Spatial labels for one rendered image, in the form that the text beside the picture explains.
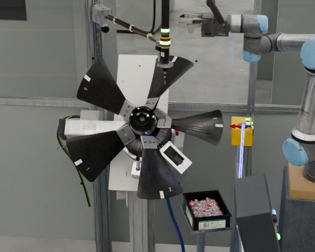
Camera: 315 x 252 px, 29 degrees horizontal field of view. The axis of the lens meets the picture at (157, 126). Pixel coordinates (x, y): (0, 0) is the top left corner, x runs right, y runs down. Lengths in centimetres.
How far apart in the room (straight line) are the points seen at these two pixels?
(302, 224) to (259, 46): 76
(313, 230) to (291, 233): 9
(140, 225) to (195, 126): 66
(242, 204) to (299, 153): 48
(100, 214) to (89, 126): 91
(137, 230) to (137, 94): 68
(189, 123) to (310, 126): 57
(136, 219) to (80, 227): 90
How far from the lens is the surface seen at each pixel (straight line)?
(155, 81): 282
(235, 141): 298
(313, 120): 239
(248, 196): 205
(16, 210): 395
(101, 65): 278
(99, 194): 357
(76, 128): 287
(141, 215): 305
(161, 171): 267
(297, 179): 261
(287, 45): 257
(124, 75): 304
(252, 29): 254
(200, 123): 270
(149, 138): 271
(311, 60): 227
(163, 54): 259
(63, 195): 381
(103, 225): 369
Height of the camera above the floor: 227
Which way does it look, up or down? 24 degrees down
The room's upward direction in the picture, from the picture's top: straight up
